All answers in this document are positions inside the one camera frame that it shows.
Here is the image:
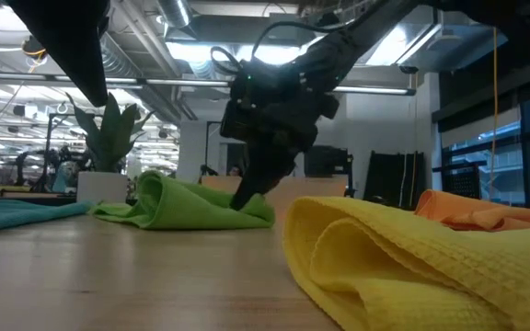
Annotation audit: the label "ceiling device with orange cable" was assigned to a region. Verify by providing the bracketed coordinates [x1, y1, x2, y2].
[20, 35, 50, 61]

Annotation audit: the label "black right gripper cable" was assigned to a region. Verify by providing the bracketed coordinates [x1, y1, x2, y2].
[209, 19, 353, 77]

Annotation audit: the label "snake plant in white pot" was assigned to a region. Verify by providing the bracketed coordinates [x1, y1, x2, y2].
[64, 91, 156, 204]

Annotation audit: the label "green microfiber towel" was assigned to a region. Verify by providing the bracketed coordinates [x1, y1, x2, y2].
[88, 169, 276, 231]

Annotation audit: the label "black folded panels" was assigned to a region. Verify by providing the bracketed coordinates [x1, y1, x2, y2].
[363, 150, 426, 209]

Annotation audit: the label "teal microfiber towel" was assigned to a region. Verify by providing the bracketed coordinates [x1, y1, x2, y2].
[0, 199, 95, 235]

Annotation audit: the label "black monitor cart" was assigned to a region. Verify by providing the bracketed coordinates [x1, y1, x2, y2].
[304, 144, 354, 199]

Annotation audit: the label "background robot workstation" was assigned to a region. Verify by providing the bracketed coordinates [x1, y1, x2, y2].
[11, 112, 86, 194]

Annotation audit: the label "long tube light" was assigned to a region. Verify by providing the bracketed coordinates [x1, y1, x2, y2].
[0, 71, 417, 97]

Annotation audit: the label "silver ventilation duct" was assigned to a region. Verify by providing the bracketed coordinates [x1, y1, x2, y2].
[156, 0, 195, 29]

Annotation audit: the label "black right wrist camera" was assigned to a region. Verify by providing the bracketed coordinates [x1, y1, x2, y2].
[219, 97, 248, 140]

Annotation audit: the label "orange microfiber towel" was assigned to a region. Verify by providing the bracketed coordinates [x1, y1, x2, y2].
[414, 188, 530, 233]

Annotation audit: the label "yellow microfiber towel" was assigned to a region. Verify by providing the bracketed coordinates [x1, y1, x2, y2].
[282, 196, 530, 331]

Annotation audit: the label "black metal frame stand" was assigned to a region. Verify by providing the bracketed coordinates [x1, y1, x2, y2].
[203, 120, 229, 178]

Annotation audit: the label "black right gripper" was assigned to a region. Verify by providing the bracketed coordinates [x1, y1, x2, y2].
[229, 59, 340, 211]

